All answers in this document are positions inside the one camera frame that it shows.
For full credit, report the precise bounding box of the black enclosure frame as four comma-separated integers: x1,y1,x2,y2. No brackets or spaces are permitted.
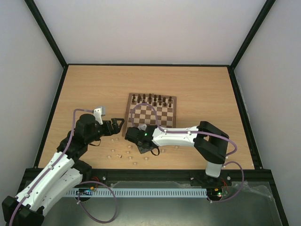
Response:
4,0,290,226

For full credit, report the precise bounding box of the purple cable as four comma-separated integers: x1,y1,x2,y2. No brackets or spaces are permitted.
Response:
130,102,245,204
9,108,118,226

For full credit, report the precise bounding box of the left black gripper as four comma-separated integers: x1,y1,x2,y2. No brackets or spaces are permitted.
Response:
87,118,125,144

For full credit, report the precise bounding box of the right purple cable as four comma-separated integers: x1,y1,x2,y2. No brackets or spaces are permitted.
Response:
130,102,245,204

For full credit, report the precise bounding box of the wooden chess board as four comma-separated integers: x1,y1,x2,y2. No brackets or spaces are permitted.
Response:
122,93,177,136

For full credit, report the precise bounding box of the white slotted cable duct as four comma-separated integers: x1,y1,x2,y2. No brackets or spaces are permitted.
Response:
63,188,207,198

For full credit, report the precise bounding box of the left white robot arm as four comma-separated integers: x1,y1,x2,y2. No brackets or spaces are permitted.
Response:
2,110,124,226

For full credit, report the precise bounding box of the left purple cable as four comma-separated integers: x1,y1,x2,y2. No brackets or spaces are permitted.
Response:
9,108,118,226

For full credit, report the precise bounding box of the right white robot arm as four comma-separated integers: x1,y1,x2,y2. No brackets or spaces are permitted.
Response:
125,121,230,185

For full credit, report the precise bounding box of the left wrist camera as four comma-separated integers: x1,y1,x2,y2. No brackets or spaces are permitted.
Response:
93,106,106,125

